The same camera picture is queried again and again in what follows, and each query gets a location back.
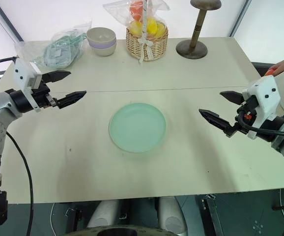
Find light green round plate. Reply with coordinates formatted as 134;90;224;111
109;102;168;153

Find dark rounded robot body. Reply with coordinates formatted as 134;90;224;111
65;224;182;236

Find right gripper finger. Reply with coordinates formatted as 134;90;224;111
220;90;246;107
199;109;239;138

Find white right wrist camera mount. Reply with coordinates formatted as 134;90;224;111
241;75;280;140

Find orange fruit in bag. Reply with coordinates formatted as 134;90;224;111
129;0;148;22

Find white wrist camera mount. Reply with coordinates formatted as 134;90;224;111
241;75;280;140
13;59;43;113

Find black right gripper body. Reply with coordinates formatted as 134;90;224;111
234;94;258;135

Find white rounded robot leg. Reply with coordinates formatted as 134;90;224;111
86;199;119;229
157;196;188;235

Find person's bare hand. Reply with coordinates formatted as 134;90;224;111
268;59;284;75

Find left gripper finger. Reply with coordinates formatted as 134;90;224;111
41;70;72;87
56;90;87;110

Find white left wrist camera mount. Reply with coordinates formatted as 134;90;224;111
13;59;43;113

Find woven wicker basket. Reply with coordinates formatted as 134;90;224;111
125;24;170;62

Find yellow fruit in bag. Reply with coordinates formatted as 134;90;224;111
129;20;144;35
145;17;159;35
157;22;167;36

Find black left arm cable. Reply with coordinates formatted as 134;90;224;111
0;57;34;236

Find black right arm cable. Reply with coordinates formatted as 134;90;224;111
239;112;284;138

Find black table frame bar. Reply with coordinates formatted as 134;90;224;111
200;194;224;236

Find clear bag with green items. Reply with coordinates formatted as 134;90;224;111
14;20;93;70

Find beige bowl with lilac band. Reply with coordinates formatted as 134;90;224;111
86;27;117;57

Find brown wooden mushroom stand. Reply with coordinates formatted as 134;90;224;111
175;0;223;60

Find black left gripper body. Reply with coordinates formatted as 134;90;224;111
31;73;59;110

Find clear plastic fruit bag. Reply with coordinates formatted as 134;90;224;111
102;0;171;37

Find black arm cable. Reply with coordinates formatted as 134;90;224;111
239;112;284;138
0;57;34;236

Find grey metal frame bar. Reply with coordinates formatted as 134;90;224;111
228;0;253;38
0;0;25;42

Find white lace ribbon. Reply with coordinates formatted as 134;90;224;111
137;0;155;64

